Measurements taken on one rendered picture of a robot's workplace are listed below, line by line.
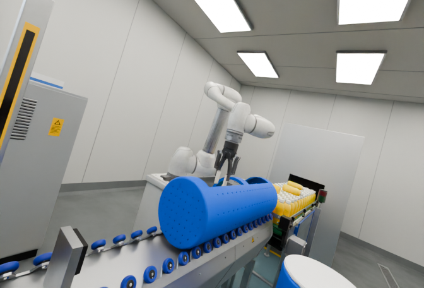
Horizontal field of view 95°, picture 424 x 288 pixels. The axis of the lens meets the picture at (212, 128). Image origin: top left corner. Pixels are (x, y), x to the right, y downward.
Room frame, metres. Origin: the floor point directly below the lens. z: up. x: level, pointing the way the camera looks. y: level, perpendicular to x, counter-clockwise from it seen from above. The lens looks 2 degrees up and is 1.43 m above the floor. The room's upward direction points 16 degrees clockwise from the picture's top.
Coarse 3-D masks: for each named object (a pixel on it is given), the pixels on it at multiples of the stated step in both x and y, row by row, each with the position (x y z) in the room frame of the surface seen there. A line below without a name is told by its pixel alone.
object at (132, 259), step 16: (272, 224) 1.52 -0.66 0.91; (144, 240) 0.84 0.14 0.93; (160, 240) 0.88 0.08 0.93; (256, 240) 1.28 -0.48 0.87; (96, 256) 0.68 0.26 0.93; (112, 256) 0.70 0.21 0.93; (128, 256) 0.72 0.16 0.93; (144, 256) 0.75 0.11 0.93; (160, 256) 0.77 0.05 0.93; (176, 256) 0.80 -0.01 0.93; (224, 256) 0.97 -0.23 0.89; (240, 256) 1.10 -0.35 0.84; (32, 272) 0.56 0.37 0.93; (80, 272) 0.60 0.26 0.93; (96, 272) 0.62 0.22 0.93; (112, 272) 0.64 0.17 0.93; (128, 272) 0.65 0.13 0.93; (160, 272) 0.69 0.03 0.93; (192, 272) 0.78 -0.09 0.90; (208, 272) 0.86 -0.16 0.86; (224, 272) 1.01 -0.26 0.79
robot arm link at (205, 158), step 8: (224, 96) 1.47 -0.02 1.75; (232, 96) 1.49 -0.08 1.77; (240, 96) 1.55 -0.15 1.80; (216, 112) 1.56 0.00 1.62; (224, 112) 1.53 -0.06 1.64; (216, 120) 1.55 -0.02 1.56; (224, 120) 1.55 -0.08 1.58; (216, 128) 1.55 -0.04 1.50; (208, 136) 1.58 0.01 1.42; (216, 136) 1.57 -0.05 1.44; (208, 144) 1.58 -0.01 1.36; (216, 144) 1.60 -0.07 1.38; (200, 152) 1.60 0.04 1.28; (208, 152) 1.58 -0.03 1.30; (200, 160) 1.56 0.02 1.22; (208, 160) 1.57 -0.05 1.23; (200, 168) 1.56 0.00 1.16; (208, 168) 1.59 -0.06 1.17
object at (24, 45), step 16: (32, 0) 0.56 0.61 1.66; (48, 0) 0.59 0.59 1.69; (32, 16) 0.57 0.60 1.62; (48, 16) 0.60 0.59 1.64; (16, 32) 0.55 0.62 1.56; (32, 32) 0.58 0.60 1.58; (16, 48) 0.56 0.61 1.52; (32, 48) 0.59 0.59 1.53; (16, 64) 0.57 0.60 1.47; (32, 64) 0.60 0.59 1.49; (0, 80) 0.55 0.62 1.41; (16, 80) 0.58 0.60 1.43; (0, 96) 0.56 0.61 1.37; (16, 96) 0.59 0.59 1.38; (0, 112) 0.57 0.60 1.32; (16, 112) 0.60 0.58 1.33; (0, 128) 0.58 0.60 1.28; (0, 144) 0.59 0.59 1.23; (0, 160) 0.60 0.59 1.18
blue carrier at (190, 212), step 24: (168, 192) 0.88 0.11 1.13; (192, 192) 0.81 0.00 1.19; (216, 192) 0.85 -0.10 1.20; (240, 192) 1.01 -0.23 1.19; (264, 192) 1.26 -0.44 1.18; (168, 216) 0.86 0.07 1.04; (192, 216) 0.78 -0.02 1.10; (216, 216) 0.79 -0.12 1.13; (240, 216) 0.97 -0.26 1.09; (168, 240) 0.83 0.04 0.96; (192, 240) 0.76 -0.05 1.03
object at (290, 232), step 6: (312, 210) 2.44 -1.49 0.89; (306, 216) 2.12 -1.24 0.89; (294, 222) 1.75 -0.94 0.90; (294, 228) 1.70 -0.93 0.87; (276, 234) 1.89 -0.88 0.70; (288, 234) 1.57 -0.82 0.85; (294, 234) 1.77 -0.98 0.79; (270, 240) 1.73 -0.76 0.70; (276, 240) 1.77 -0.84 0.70; (282, 240) 1.48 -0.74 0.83; (270, 246) 2.84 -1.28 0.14; (276, 246) 1.65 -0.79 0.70; (282, 246) 1.48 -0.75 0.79; (282, 252) 1.76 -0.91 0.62; (282, 258) 1.75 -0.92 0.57; (252, 270) 1.89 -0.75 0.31; (234, 276) 1.98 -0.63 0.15; (258, 276) 1.85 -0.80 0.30; (276, 276) 1.75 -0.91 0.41; (264, 282) 1.81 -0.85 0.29; (270, 282) 1.79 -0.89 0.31; (276, 282) 1.74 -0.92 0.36
